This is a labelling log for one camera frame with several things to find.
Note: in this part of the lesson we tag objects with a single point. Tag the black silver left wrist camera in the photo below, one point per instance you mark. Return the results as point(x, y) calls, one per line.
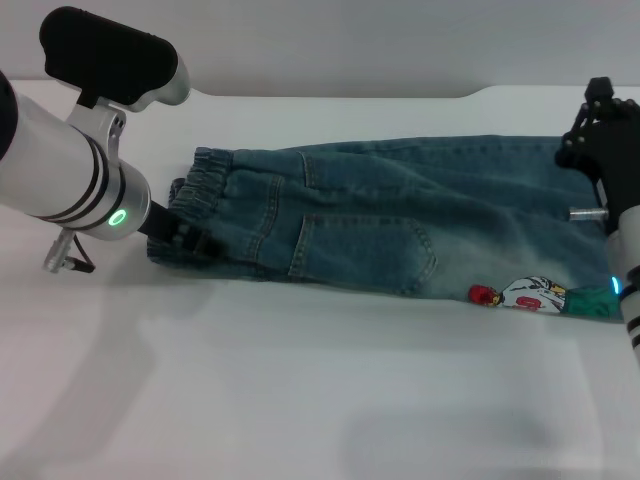
point(110, 55)

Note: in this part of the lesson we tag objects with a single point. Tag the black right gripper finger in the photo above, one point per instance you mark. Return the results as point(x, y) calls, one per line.
point(626, 109)
point(599, 90)

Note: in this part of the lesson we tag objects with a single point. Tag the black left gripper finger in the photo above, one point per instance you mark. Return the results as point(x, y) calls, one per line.
point(205, 242)

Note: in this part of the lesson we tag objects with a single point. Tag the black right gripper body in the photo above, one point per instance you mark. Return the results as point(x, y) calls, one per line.
point(612, 160)

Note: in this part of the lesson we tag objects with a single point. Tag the blue denim shorts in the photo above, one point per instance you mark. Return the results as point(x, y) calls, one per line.
point(360, 210)

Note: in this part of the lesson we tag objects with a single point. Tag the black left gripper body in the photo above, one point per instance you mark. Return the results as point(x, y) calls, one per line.
point(162, 225)

